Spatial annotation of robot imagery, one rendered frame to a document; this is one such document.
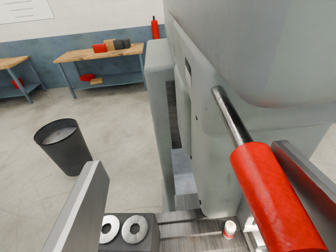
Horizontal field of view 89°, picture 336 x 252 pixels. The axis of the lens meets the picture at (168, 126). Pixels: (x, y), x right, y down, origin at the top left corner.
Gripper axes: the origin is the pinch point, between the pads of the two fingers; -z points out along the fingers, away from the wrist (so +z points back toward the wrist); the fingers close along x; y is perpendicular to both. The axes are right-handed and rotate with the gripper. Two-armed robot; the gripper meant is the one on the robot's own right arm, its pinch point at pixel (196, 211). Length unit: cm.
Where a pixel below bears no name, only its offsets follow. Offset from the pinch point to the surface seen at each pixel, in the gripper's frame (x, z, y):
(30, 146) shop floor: 228, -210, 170
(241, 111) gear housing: -7.1, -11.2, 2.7
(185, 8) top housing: -2.1, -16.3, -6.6
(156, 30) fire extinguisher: 4, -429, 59
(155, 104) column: 5, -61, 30
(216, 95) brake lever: -3.7, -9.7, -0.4
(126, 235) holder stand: 19, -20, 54
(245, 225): -13.3, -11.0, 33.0
